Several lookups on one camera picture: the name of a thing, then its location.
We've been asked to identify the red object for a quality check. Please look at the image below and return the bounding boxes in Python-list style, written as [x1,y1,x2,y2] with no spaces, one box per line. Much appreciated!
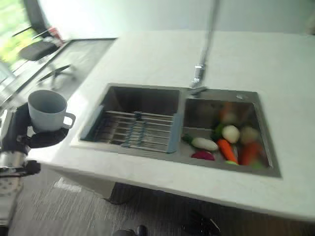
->
[47,26,64,42]

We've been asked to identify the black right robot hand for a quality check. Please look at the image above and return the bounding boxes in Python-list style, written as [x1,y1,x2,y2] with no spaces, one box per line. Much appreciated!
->
[187,209,221,236]

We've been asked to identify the orange carrot toy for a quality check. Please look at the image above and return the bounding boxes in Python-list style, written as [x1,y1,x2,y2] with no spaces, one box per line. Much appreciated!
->
[216,139,240,166]

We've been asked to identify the black appliance under counter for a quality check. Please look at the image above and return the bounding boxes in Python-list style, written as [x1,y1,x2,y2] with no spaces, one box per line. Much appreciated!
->
[109,182,139,205]

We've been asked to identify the dark green vegetable toy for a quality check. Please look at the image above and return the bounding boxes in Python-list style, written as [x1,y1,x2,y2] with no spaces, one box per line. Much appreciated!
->
[211,121,226,141]

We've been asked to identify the dark robot foot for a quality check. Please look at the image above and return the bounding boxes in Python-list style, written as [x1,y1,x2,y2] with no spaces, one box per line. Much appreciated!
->
[112,224,148,236]

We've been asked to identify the white radish toy green leaves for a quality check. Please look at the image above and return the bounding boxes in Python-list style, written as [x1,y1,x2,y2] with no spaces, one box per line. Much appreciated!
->
[182,134,219,151]

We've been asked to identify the chrome kitchen faucet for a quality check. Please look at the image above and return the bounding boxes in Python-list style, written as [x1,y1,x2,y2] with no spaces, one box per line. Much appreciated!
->
[189,0,221,95]

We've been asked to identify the purple beet toy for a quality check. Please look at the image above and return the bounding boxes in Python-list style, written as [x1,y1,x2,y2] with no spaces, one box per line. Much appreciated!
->
[191,151,216,161]

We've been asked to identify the sink drying rack blue ends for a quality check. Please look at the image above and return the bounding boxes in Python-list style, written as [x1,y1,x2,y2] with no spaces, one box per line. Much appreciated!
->
[81,104,182,154]

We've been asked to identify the black office chair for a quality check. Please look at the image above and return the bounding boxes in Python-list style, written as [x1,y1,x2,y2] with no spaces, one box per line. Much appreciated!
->
[11,0,77,89]

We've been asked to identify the pale blue-grey mug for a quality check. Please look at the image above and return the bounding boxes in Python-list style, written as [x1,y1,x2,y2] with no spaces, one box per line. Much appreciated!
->
[27,89,76,132]

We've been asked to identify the stainless steel double sink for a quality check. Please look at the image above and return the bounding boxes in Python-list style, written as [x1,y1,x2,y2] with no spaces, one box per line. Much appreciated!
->
[79,83,282,178]

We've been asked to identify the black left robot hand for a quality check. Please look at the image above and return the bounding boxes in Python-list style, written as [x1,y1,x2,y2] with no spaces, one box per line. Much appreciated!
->
[1,102,69,154]

